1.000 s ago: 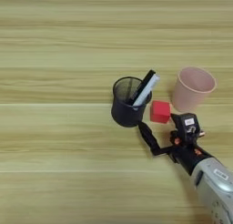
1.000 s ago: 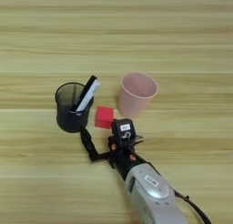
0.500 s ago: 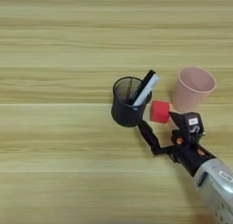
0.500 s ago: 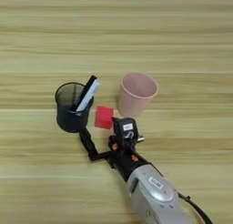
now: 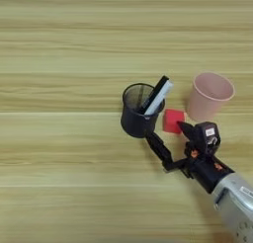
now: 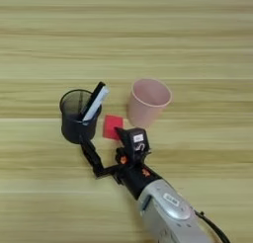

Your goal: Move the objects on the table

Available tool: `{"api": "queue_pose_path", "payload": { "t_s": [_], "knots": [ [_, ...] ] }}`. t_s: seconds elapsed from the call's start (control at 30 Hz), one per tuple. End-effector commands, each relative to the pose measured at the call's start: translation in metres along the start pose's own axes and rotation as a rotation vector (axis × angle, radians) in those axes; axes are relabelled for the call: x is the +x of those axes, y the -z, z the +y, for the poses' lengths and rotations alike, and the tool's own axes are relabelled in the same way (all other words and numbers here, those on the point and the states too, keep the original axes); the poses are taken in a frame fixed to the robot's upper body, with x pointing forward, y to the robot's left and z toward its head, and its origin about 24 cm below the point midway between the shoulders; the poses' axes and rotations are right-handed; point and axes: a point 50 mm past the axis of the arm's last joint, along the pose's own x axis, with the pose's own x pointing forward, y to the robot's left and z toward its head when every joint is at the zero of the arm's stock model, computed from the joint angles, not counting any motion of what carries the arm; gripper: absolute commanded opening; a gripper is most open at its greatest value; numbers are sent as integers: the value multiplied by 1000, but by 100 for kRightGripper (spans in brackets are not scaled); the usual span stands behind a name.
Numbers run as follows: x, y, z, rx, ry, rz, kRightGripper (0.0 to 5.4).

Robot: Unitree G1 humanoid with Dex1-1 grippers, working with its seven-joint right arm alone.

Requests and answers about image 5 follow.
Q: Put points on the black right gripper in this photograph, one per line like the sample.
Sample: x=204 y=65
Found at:
x=207 y=173

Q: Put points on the red cube block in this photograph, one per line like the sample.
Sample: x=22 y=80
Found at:
x=171 y=120

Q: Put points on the white marker pen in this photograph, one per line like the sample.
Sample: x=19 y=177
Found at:
x=161 y=96

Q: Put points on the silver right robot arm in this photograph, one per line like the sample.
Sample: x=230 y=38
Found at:
x=235 y=204

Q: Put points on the black mesh pen holder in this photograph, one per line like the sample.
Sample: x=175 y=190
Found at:
x=135 y=121

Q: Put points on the pink plastic cup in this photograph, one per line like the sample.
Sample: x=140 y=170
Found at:
x=207 y=100

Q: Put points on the black marker pen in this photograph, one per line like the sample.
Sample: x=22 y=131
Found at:
x=158 y=89

